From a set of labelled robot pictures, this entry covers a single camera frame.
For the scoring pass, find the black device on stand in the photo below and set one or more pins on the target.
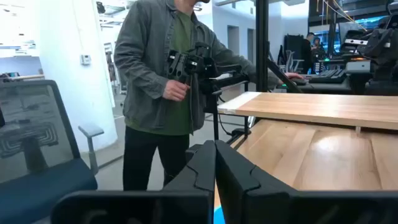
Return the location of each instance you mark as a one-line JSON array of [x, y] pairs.
[[186, 63]]

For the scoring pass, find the mesh office chair blue seat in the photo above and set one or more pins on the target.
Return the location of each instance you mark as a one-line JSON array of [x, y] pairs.
[[31, 193]]

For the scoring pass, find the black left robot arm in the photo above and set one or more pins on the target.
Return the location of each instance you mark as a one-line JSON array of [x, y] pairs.
[[382, 56]]

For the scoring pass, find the black desk with keyboard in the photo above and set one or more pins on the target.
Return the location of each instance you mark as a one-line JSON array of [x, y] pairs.
[[326, 87]]

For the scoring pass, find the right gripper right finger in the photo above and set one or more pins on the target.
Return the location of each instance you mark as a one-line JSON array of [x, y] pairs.
[[233, 180]]

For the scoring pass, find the silver depth camera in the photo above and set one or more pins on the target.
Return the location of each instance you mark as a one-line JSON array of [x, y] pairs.
[[356, 42]]

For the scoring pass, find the black computer monitor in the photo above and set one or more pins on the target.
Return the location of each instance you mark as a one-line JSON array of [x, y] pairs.
[[293, 46]]

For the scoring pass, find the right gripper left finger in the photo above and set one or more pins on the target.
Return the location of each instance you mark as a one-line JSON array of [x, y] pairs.
[[202, 174]]

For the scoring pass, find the black computer mouse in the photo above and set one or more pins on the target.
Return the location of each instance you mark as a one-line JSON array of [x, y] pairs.
[[299, 82]]

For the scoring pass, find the person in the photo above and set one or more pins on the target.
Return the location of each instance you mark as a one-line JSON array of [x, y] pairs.
[[307, 53], [146, 62], [318, 48]]

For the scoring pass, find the black keyboard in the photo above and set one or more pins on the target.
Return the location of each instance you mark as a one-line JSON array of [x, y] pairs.
[[328, 76]]

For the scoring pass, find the person's hand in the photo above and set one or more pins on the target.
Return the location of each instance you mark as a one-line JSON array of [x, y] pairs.
[[174, 90], [293, 76]]

